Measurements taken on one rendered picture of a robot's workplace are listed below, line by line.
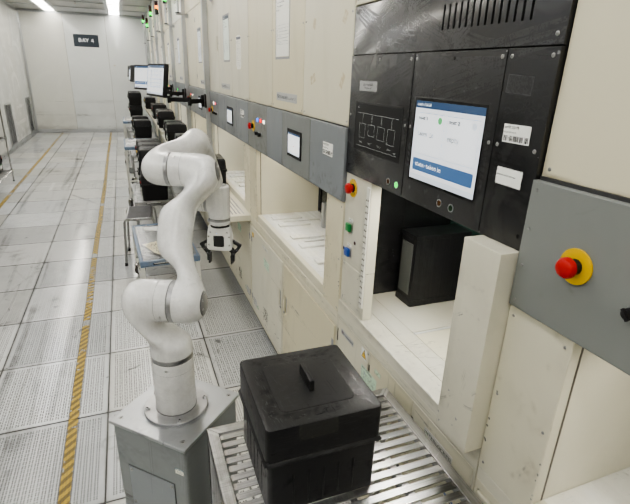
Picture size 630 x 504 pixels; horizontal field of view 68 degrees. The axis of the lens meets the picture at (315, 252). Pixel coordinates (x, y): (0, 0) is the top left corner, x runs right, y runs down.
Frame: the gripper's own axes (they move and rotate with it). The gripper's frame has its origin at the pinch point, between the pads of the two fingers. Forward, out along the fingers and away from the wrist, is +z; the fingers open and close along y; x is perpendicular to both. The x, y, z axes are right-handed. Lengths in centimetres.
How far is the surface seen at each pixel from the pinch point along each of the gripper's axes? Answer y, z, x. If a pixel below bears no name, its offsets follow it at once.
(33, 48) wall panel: -754, -111, 1075
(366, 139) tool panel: 55, -53, -15
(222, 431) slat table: 17, 25, -69
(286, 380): 36, 0, -78
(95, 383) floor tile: -90, 101, 44
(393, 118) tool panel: 62, -61, -30
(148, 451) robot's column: -4, 32, -72
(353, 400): 53, 0, -84
